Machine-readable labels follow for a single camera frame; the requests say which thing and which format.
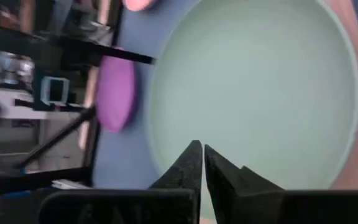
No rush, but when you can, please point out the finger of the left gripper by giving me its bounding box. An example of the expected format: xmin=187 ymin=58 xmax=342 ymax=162
xmin=102 ymin=45 xmax=155 ymax=65

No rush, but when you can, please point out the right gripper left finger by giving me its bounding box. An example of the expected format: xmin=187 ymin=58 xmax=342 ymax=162
xmin=149 ymin=139 xmax=204 ymax=224

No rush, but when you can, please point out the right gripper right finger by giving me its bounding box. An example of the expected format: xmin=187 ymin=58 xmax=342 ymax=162
xmin=203 ymin=144 xmax=286 ymax=224

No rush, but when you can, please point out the purple plate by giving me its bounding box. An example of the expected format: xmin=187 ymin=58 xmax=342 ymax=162
xmin=94 ymin=46 xmax=137 ymax=134

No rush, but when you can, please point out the green plate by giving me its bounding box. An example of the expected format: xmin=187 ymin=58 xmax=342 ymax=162
xmin=146 ymin=0 xmax=358 ymax=220

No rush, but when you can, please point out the wooden table side panel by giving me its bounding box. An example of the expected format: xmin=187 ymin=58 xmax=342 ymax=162
xmin=78 ymin=0 xmax=112 ymax=152

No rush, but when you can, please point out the light blue framed box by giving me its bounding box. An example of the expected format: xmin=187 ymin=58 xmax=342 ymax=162
xmin=40 ymin=75 xmax=70 ymax=106

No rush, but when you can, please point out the blue table mat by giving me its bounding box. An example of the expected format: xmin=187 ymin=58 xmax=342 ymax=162
xmin=91 ymin=0 xmax=358 ymax=190

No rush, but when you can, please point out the shiny silver container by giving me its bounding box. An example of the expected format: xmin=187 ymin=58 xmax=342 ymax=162
xmin=0 ymin=52 xmax=36 ymax=85

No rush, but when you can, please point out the white cabinet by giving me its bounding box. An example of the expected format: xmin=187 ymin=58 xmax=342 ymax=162
xmin=0 ymin=86 xmax=88 ymax=183

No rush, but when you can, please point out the black table frame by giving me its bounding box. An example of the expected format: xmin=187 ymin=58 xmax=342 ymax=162
xmin=0 ymin=0 xmax=124 ymax=197

